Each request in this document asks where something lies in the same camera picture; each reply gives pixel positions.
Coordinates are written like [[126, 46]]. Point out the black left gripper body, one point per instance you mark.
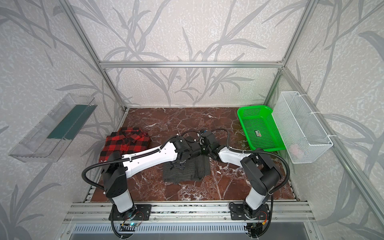
[[186, 159]]

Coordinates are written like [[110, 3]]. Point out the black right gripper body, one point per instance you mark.
[[204, 150]]

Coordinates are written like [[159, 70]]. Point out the grey pinstriped long sleeve shirt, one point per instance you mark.
[[203, 169]]

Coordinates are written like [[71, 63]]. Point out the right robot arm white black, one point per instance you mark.
[[266, 171]]

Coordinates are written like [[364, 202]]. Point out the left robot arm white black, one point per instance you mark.
[[177, 150]]

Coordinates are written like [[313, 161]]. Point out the green plastic basket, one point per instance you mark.
[[260, 128]]

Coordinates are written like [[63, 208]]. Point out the red black plaid folded shirt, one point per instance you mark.
[[125, 141]]

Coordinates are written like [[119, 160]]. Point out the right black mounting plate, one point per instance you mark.
[[238, 212]]

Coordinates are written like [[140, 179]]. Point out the black mounting plate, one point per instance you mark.
[[238, 212], [139, 212]]

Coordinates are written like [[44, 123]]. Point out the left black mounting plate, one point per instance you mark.
[[139, 212]]

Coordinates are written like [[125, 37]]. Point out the aluminium horizontal frame bar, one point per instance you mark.
[[181, 64]]

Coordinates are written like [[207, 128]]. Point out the white wire mesh basket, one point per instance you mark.
[[304, 136]]

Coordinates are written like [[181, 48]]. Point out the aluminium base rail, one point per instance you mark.
[[189, 212]]

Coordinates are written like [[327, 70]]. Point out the clear plastic wall tray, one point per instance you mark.
[[49, 139]]

